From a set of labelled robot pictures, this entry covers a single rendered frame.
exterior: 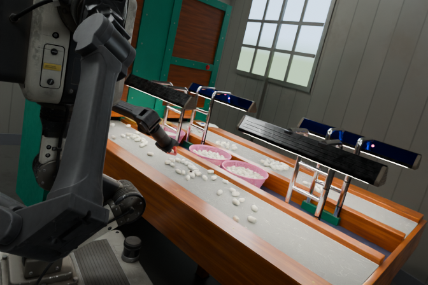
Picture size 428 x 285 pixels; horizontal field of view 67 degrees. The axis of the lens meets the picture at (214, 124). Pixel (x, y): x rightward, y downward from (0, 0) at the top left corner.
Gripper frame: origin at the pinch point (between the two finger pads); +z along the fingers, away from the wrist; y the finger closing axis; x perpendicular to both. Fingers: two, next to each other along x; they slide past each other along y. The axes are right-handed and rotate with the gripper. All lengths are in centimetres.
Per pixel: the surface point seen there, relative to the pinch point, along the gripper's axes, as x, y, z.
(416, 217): -54, -85, 80
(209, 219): 15.9, -39.4, -4.1
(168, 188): 15.2, -13.7, -3.3
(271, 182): -27, -19, 56
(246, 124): -27.0, -23.7, -1.6
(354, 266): -2, -82, 22
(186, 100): -27.1, 17.3, -1.9
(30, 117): 29, 134, -1
